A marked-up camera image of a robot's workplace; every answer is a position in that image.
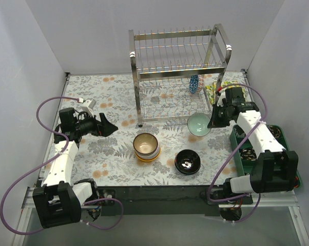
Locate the black gold rolled tie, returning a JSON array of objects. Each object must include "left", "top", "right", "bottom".
[{"left": 268, "top": 126, "right": 281, "bottom": 138}]

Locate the celadon green bowl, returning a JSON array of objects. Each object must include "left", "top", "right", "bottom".
[{"left": 187, "top": 113, "right": 211, "bottom": 137}]

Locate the yellow bottom bowl of stack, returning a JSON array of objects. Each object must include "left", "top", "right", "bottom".
[{"left": 135, "top": 153, "right": 160, "bottom": 162}]

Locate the grey item in tray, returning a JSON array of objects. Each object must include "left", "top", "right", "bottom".
[{"left": 234, "top": 126, "right": 246, "bottom": 138}]

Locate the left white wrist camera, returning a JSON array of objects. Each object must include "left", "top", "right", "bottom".
[{"left": 78, "top": 97, "right": 96, "bottom": 117}]

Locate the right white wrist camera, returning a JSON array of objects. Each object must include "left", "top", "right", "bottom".
[{"left": 216, "top": 87, "right": 226, "bottom": 107}]

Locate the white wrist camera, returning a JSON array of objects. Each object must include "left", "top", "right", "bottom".
[
  {"left": 78, "top": 97, "right": 96, "bottom": 117},
  {"left": 216, "top": 87, "right": 226, "bottom": 107}
]

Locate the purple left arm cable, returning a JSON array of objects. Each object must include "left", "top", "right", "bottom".
[{"left": 0, "top": 96, "right": 124, "bottom": 235}]

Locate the white middle bowl of stack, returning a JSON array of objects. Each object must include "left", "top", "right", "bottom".
[{"left": 135, "top": 143, "right": 160, "bottom": 158}]

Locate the stainless steel dish rack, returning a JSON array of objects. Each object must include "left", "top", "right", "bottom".
[{"left": 128, "top": 24, "right": 232, "bottom": 127}]

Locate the blue patterned bowl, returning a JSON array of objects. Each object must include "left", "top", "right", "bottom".
[{"left": 189, "top": 75, "right": 204, "bottom": 94}]

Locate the green compartment tray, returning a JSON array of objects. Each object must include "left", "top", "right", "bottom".
[{"left": 234, "top": 125, "right": 301, "bottom": 193}]

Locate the floral patterned table mat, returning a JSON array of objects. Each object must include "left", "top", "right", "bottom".
[{"left": 62, "top": 74, "right": 237, "bottom": 186}]

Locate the black glossy bowl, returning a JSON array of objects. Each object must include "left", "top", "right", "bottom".
[{"left": 175, "top": 149, "right": 201, "bottom": 175}]

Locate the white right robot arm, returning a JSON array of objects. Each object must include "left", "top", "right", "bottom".
[{"left": 208, "top": 84, "right": 298, "bottom": 204}]

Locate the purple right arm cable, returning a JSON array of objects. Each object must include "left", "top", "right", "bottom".
[{"left": 206, "top": 84, "right": 268, "bottom": 226}]

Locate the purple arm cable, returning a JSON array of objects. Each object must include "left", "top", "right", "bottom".
[
  {"left": 0, "top": 96, "right": 124, "bottom": 235},
  {"left": 206, "top": 84, "right": 268, "bottom": 226}
]

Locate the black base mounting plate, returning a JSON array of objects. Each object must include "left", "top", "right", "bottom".
[{"left": 36, "top": 183, "right": 253, "bottom": 216}]

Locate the beige top bowl of stack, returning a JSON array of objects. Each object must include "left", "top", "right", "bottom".
[{"left": 133, "top": 133, "right": 158, "bottom": 155}]

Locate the lemon print folded cloth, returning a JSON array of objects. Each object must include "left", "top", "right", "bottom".
[{"left": 205, "top": 80, "right": 252, "bottom": 105}]

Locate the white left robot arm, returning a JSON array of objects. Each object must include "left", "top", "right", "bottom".
[{"left": 33, "top": 108, "right": 118, "bottom": 229}]

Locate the black floral rolled tie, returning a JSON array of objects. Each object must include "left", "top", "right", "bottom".
[{"left": 240, "top": 148, "right": 257, "bottom": 161}]

